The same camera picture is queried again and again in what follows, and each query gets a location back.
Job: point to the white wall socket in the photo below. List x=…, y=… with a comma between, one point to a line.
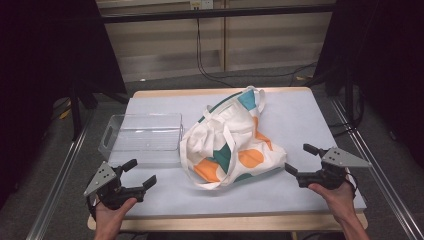
x=201, y=4

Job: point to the person's left hand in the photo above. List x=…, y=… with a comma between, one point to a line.
x=110, y=220

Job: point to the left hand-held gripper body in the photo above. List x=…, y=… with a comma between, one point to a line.
x=108, y=191

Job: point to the metal floor rail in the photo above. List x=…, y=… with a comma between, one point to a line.
x=56, y=186
x=376, y=173

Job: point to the white tote bag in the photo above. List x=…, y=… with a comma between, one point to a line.
x=226, y=140

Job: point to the clear plastic container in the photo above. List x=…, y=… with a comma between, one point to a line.
x=146, y=140

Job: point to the light grey table mat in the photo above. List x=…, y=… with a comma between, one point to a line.
x=300, y=120

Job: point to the person's right hand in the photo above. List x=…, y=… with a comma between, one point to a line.
x=341, y=203

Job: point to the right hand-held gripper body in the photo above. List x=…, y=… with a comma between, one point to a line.
x=330, y=175

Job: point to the black curtain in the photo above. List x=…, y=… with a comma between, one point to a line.
x=50, y=50
x=383, y=50

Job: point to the black stand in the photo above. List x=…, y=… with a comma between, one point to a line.
x=76, y=110
x=348, y=96

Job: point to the black horizontal bar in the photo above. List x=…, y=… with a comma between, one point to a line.
x=216, y=13

